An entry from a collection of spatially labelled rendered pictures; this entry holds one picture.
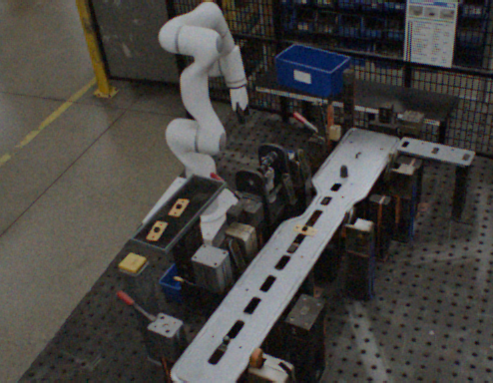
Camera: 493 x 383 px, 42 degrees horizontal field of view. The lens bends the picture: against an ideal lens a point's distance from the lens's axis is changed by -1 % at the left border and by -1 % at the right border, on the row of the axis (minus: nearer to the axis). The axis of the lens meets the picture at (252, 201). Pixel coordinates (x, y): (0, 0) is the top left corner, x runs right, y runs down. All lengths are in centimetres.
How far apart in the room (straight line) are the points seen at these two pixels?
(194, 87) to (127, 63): 285
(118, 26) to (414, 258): 319
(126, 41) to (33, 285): 211
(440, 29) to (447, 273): 100
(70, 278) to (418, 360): 215
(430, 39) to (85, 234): 230
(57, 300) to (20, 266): 41
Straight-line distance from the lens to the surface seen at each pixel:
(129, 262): 198
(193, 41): 225
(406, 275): 249
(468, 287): 248
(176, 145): 247
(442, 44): 283
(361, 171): 248
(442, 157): 257
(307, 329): 188
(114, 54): 518
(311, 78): 289
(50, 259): 392
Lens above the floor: 248
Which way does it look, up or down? 39 degrees down
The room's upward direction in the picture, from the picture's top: 7 degrees counter-clockwise
